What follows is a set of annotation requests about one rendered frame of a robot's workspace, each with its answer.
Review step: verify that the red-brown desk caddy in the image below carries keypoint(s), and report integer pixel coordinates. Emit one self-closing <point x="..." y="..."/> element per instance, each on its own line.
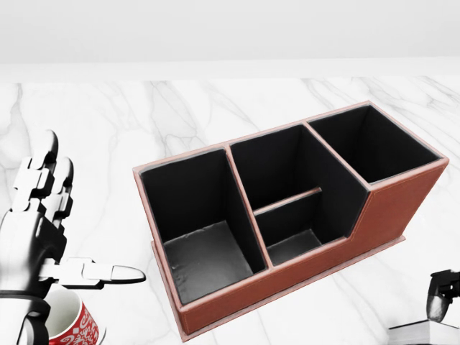
<point x="391" y="215"/>

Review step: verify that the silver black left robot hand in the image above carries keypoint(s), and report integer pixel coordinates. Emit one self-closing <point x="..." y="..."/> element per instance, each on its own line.
<point x="34" y="233"/>

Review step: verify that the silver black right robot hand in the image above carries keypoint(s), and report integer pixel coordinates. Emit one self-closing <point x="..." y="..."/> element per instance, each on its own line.
<point x="442" y="293"/>

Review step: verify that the red white patterned mug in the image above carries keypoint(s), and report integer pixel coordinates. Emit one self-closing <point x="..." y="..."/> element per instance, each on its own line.
<point x="77" y="323"/>

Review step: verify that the dark covered book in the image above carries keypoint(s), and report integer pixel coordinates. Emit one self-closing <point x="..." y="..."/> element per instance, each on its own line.
<point x="427" y="332"/>

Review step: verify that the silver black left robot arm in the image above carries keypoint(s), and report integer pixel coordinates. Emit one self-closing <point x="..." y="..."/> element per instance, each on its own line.
<point x="23" y="320"/>

